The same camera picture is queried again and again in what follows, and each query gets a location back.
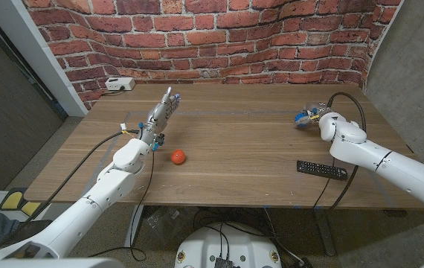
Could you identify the blue stress ball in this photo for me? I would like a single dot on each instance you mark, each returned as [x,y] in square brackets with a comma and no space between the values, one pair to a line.
[301,119]

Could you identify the black TV remote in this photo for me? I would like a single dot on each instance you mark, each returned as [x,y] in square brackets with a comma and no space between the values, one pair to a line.
[321,170]

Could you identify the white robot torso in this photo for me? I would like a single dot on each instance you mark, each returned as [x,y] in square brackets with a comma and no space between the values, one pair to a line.
[204,245]

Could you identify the white power box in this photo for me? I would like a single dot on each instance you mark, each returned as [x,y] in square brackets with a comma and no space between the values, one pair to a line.
[119,83]

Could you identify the printed brick backdrop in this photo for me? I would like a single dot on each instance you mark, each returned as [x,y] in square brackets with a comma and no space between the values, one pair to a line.
[212,41]

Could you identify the orange ball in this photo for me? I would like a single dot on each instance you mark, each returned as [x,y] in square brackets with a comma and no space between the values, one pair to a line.
[178,156]

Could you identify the black shoe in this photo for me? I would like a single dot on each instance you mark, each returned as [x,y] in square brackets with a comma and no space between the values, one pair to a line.
[29,228]

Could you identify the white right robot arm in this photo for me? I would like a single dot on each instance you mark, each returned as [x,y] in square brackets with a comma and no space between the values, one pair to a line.
[390,167]

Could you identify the clear plastic bag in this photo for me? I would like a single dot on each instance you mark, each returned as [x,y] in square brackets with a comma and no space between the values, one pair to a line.
[167,223]

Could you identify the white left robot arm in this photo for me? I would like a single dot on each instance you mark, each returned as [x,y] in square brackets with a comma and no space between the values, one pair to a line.
[108,190]

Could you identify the yellow foot pedal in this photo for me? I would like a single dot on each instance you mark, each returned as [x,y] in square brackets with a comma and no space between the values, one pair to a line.
[30,208]
[11,200]

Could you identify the white pillar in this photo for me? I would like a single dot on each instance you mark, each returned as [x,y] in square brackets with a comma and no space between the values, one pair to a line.
[41,56]

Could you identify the grey table leg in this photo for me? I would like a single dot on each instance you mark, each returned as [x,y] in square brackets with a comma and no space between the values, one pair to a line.
[325,231]
[133,227]

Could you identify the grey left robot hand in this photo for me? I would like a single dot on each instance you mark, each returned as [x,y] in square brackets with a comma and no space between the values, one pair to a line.
[160,117]

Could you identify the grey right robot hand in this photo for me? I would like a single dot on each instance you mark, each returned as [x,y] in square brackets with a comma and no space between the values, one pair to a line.
[318,109]

